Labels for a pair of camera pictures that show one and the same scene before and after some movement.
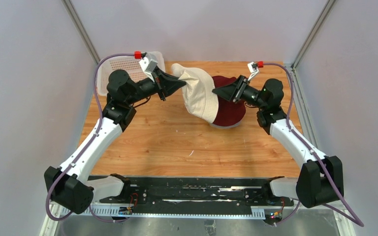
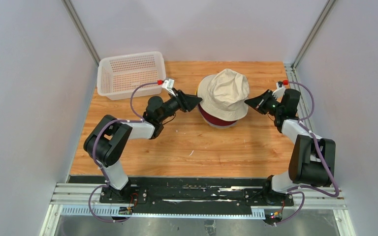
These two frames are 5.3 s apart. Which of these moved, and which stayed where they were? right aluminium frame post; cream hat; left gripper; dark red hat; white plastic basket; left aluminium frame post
Moved: dark red hat; left gripper; cream hat
Stayed: white plastic basket; right aluminium frame post; left aluminium frame post
